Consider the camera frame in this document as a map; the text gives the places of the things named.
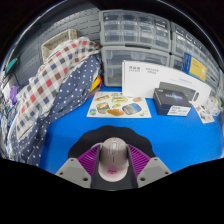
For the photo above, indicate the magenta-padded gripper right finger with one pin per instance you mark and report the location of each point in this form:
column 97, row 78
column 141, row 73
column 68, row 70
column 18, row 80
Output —
column 148, row 168

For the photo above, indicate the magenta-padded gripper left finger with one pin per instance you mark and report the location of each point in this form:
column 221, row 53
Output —
column 75, row 168

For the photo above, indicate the pink computer mouse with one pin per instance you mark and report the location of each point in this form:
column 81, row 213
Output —
column 112, row 160

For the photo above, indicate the navy polka-dot cloth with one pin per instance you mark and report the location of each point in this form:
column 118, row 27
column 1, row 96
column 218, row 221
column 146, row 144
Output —
column 66, row 103

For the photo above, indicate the small black cardboard box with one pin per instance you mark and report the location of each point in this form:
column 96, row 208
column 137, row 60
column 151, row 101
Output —
column 171, row 101

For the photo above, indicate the food cartoon sticker sheet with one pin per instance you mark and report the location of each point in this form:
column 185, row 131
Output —
column 116, row 105

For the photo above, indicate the animal cartoon sticker sheet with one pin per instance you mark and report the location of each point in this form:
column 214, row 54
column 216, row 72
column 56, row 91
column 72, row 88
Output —
column 204, row 114

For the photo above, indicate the small yellow object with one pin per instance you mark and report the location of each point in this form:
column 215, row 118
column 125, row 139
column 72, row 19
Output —
column 95, row 85

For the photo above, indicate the white keyboard packaging box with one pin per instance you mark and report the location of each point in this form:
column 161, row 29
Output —
column 143, row 78

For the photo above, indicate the red blue checkered cloth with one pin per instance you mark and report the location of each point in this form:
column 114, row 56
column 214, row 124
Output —
column 50, row 80

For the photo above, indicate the grey drawer cabinet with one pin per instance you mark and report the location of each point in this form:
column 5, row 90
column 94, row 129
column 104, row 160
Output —
column 115, row 63
column 133, row 30
column 191, row 43
column 213, row 75

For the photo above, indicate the white woven basket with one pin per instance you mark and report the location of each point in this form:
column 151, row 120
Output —
column 55, row 41

